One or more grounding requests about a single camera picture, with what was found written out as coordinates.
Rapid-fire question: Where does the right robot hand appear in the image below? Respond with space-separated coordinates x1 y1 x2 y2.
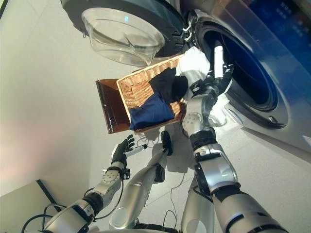
206 40 234 93

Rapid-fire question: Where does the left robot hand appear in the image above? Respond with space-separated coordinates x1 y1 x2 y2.
111 134 148 168

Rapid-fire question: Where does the white garment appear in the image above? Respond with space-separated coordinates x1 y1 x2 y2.
175 46 212 78

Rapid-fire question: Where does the blue garment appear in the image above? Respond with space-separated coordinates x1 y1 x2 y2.
128 92 175 131

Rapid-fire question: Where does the black garment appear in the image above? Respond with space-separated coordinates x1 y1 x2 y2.
148 69 189 104

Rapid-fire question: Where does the grey front-load washing machine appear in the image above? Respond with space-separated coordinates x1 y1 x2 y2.
179 0 311 152

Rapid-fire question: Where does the left silver robot leg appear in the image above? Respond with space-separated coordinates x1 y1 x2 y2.
109 130 174 230

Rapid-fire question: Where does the silver robot leg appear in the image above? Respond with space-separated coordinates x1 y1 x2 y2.
181 179 219 233
109 130 174 230

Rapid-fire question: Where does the wicker laundry basket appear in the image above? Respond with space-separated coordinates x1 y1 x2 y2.
116 53 189 134

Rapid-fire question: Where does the grey robot torso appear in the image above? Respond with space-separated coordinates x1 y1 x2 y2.
97 223 195 233

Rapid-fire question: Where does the right silver robot leg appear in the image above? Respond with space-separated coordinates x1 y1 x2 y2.
181 179 219 233

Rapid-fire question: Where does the round glass washer door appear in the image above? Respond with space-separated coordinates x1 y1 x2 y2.
60 0 189 67

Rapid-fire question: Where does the white board with black edge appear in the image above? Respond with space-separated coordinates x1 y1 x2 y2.
0 179 64 214

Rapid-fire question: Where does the thin white floor cable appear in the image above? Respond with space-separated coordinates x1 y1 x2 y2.
133 134 188 202

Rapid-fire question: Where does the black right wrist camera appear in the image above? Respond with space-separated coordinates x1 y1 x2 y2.
189 81 205 95

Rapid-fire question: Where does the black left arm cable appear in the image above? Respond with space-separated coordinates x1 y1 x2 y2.
24 177 127 233

